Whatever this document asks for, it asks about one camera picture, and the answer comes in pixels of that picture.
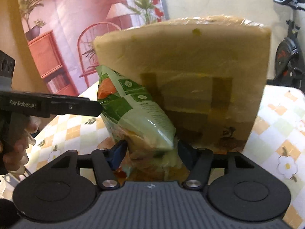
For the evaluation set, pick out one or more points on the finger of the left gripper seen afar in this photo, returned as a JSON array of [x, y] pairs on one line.
[[77, 106]]

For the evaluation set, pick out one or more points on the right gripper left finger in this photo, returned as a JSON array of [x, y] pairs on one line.
[[105, 162]]

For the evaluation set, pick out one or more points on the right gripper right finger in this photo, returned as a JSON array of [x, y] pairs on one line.
[[198, 162]]

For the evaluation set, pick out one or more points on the green chip bag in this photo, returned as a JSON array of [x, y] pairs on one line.
[[129, 113]]

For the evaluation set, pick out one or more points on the person's left hand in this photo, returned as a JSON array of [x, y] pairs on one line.
[[15, 159]]

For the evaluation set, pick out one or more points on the checkered floral tablecloth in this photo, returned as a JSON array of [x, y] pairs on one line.
[[276, 142]]

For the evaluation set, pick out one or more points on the printed room backdrop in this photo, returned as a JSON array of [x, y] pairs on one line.
[[60, 36]]

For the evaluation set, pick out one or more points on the brown cardboard box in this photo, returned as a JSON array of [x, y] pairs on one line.
[[207, 74]]

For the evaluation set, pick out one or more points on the black exercise bike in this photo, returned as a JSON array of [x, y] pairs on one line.
[[289, 62]]

